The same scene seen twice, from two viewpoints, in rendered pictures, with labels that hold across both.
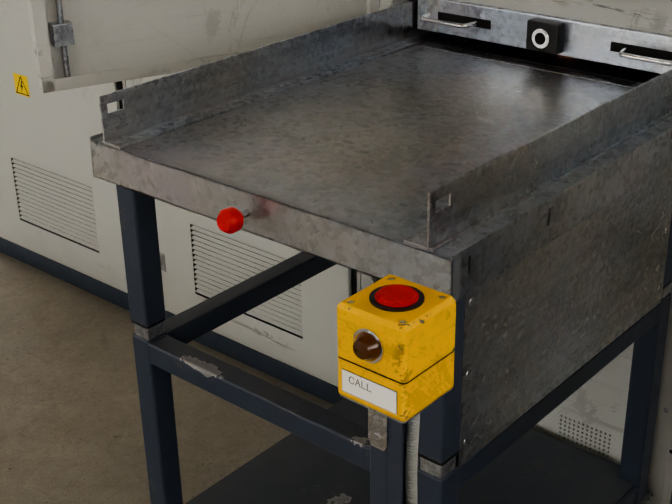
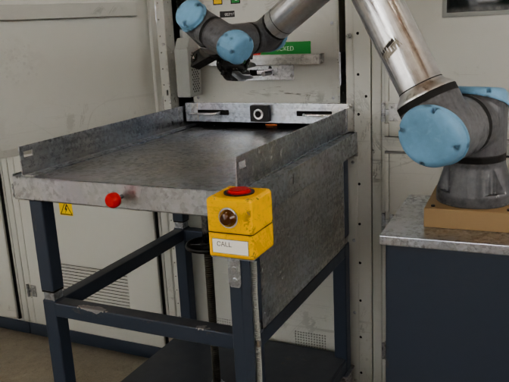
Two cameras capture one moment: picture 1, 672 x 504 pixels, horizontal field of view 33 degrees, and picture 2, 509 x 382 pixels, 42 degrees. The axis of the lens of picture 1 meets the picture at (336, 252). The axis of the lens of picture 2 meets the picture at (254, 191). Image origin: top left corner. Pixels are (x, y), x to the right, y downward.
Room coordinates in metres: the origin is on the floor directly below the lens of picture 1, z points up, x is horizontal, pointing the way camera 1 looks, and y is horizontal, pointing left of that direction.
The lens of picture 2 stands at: (-0.10, 0.18, 1.16)
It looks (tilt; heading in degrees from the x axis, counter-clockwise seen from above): 14 degrees down; 345
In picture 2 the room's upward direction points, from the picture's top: 3 degrees counter-clockwise
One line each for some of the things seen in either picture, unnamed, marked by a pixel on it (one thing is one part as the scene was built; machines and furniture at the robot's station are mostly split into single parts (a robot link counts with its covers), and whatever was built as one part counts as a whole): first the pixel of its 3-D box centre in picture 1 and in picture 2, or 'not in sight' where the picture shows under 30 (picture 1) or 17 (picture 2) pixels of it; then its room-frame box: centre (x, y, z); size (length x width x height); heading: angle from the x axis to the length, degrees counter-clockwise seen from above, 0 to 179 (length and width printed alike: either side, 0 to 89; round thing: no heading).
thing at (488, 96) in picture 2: not in sight; (475, 117); (1.03, -0.57, 0.96); 0.13 x 0.12 x 0.14; 122
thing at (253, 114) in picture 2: (544, 36); (260, 113); (1.81, -0.35, 0.90); 0.06 x 0.03 x 0.05; 49
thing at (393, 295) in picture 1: (396, 300); (238, 193); (0.89, -0.05, 0.90); 0.04 x 0.04 x 0.02
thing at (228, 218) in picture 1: (235, 218); (115, 198); (1.27, 0.12, 0.82); 0.04 x 0.03 x 0.03; 139
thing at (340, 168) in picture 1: (411, 138); (201, 162); (1.54, -0.11, 0.82); 0.68 x 0.62 x 0.06; 139
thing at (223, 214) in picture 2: (364, 348); (226, 218); (0.86, -0.02, 0.87); 0.03 x 0.01 x 0.03; 49
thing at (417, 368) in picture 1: (396, 346); (240, 222); (0.89, -0.05, 0.85); 0.08 x 0.08 x 0.10; 49
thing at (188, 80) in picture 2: not in sight; (188, 67); (1.91, -0.16, 1.04); 0.08 x 0.05 x 0.17; 139
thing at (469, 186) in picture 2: not in sight; (475, 174); (1.04, -0.58, 0.84); 0.15 x 0.15 x 0.10
